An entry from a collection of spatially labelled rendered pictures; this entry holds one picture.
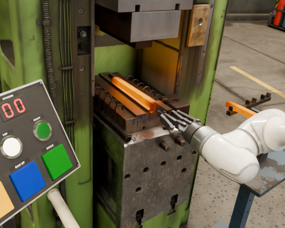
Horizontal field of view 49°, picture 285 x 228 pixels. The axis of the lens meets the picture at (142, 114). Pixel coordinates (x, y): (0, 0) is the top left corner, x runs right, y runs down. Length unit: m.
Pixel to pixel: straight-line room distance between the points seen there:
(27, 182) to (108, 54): 0.91
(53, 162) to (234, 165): 0.49
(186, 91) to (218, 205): 1.07
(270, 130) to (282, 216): 1.52
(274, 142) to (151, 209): 0.69
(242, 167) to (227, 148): 0.07
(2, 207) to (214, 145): 0.58
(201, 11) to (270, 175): 0.77
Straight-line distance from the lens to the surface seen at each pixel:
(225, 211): 2.31
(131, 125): 1.19
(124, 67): 1.66
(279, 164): 1.60
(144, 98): 1.23
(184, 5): 1.15
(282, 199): 2.58
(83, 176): 1.41
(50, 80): 1.11
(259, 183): 1.44
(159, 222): 1.56
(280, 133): 0.95
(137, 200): 1.35
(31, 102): 0.89
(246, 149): 0.94
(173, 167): 1.37
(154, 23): 1.08
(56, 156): 0.90
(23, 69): 1.09
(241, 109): 1.38
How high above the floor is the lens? 1.55
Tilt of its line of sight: 28 degrees down
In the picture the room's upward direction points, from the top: 5 degrees clockwise
